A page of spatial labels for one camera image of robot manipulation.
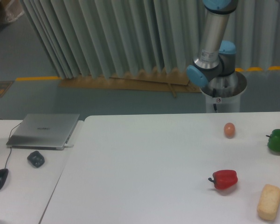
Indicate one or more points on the silver closed laptop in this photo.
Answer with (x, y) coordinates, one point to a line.
(44, 131)

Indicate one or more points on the clear plastic bag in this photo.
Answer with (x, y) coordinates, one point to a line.
(10, 11)

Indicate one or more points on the silver usb plug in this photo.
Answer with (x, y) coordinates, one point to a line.
(67, 146)

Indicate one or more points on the beige bread loaf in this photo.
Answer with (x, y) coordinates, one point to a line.
(269, 202)

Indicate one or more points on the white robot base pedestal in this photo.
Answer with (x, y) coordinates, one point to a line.
(223, 94)

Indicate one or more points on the green bell pepper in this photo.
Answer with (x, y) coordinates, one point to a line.
(274, 141)

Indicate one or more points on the brown cardboard sheet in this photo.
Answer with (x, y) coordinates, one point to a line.
(173, 82)

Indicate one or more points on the small black gadget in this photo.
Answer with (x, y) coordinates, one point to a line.
(36, 159)

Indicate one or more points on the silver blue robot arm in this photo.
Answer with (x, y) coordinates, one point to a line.
(211, 44)

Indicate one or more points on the red bell pepper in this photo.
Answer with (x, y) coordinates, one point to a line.
(224, 179)

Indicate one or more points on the grey folding curtain screen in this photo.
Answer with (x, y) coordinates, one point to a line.
(107, 37)

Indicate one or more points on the brown egg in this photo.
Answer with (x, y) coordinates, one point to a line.
(229, 130)

